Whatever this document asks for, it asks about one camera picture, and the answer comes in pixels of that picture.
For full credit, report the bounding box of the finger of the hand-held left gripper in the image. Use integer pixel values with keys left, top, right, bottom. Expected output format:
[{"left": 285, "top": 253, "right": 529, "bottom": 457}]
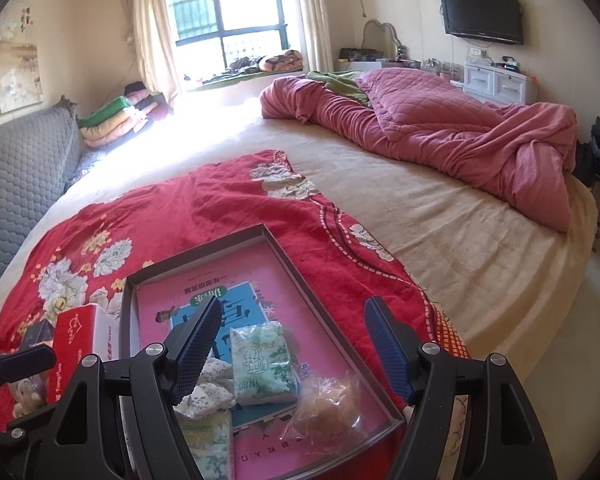
[
  {"left": 6, "top": 391, "right": 78, "bottom": 443},
  {"left": 0, "top": 342, "right": 57, "bottom": 392}
]

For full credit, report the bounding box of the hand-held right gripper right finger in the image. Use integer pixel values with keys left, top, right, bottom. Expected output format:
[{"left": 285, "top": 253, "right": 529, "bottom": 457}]
[{"left": 363, "top": 295, "right": 556, "bottom": 480}]

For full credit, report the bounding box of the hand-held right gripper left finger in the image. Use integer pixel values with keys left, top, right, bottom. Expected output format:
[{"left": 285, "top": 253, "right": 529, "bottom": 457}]
[{"left": 50, "top": 295, "right": 224, "bottom": 480}]

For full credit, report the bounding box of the plush bear with green dress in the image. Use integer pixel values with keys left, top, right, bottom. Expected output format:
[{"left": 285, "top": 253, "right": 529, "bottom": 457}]
[{"left": 10, "top": 377, "right": 48, "bottom": 418}]

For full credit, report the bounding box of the white floral scrunchie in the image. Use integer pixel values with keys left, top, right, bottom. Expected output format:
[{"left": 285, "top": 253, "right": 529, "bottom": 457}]
[{"left": 172, "top": 357, "right": 238, "bottom": 421}]

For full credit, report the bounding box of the green print tissue pack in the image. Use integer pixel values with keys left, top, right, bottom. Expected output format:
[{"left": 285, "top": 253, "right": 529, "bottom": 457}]
[
  {"left": 229, "top": 322, "right": 301, "bottom": 406},
  {"left": 182, "top": 410, "right": 236, "bottom": 480}
]

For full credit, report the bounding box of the pink tray box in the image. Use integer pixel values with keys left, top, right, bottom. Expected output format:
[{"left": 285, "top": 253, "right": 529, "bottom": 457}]
[{"left": 119, "top": 225, "right": 406, "bottom": 480}]

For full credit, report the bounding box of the bread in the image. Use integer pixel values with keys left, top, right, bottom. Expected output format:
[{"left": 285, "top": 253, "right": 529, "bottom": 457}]
[{"left": 282, "top": 372, "right": 368, "bottom": 448}]

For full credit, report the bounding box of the small dark box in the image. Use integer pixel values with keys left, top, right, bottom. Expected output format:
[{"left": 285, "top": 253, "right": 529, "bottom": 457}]
[{"left": 17, "top": 321, "right": 58, "bottom": 353}]

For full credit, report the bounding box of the red tissue box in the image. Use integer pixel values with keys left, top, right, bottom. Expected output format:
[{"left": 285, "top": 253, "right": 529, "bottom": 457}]
[{"left": 50, "top": 302, "right": 122, "bottom": 403}]

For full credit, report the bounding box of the bed with cream sheet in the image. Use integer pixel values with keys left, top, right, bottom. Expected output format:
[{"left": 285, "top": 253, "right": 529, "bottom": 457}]
[{"left": 0, "top": 72, "right": 598, "bottom": 386}]

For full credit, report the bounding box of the red floral blanket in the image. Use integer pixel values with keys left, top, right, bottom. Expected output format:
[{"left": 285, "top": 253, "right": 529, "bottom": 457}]
[{"left": 0, "top": 149, "right": 473, "bottom": 480}]

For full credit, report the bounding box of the grey quilted headboard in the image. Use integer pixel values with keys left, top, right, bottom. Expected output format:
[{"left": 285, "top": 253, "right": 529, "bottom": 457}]
[{"left": 0, "top": 105, "right": 88, "bottom": 311}]

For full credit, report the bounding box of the dark patterned pillow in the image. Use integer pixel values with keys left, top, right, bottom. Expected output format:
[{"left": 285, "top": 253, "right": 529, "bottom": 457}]
[{"left": 67, "top": 152, "right": 101, "bottom": 188}]

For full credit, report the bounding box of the pink quilt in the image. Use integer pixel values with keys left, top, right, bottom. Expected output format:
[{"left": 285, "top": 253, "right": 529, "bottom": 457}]
[{"left": 259, "top": 67, "right": 578, "bottom": 233}]

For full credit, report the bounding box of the stack of folded blankets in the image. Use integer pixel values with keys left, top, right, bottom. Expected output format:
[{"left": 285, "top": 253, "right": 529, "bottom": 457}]
[{"left": 77, "top": 84, "right": 173, "bottom": 150}]

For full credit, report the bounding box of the green blanket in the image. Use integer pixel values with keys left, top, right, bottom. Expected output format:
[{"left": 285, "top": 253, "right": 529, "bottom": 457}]
[{"left": 307, "top": 70, "right": 373, "bottom": 106}]

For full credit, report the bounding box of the dressing table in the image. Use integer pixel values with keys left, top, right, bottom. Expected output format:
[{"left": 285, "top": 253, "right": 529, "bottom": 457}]
[{"left": 337, "top": 47, "right": 461, "bottom": 81}]

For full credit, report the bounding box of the white drawer cabinet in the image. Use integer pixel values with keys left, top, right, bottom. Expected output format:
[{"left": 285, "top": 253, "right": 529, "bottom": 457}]
[{"left": 462, "top": 57, "right": 538, "bottom": 106}]

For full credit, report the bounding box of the dark patterned box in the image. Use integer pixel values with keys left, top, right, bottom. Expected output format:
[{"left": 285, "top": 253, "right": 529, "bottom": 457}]
[{"left": 340, "top": 47, "right": 385, "bottom": 61}]

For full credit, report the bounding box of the patterned crumpled blanket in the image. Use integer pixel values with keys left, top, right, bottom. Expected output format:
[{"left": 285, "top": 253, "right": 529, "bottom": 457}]
[{"left": 227, "top": 50, "right": 303, "bottom": 73}]

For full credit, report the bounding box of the vanity mirror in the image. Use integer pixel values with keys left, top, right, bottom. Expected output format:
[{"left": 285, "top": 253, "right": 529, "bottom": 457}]
[{"left": 362, "top": 19, "right": 406, "bottom": 58}]

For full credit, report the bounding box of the cream curtain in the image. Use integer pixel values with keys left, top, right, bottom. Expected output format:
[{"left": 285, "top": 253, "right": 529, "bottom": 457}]
[
  {"left": 130, "top": 0, "right": 181, "bottom": 111},
  {"left": 295, "top": 0, "right": 333, "bottom": 73}
]

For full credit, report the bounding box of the window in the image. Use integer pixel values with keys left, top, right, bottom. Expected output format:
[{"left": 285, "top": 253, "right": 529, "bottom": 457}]
[{"left": 164, "top": 0, "right": 288, "bottom": 68}]

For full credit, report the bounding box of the floral wall painting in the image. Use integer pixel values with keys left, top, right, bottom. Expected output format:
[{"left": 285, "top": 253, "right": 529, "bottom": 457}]
[{"left": 0, "top": 2, "right": 43, "bottom": 121}]

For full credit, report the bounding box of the black wall television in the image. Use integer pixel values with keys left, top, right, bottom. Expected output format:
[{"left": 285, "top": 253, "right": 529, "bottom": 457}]
[{"left": 439, "top": 0, "right": 525, "bottom": 46}]

